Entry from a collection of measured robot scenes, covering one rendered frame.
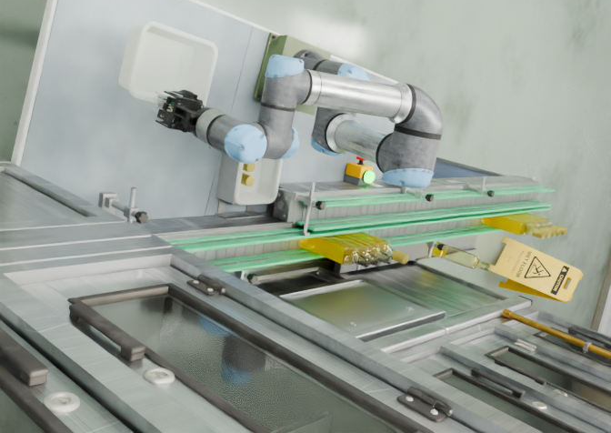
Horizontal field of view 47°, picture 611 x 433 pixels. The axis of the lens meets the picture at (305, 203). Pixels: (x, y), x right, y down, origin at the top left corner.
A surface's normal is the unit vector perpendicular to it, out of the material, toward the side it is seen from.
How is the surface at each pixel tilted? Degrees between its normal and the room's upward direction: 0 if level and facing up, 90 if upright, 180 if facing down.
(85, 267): 0
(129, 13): 0
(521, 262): 77
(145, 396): 90
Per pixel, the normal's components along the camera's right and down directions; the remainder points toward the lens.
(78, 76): 0.72, 0.26
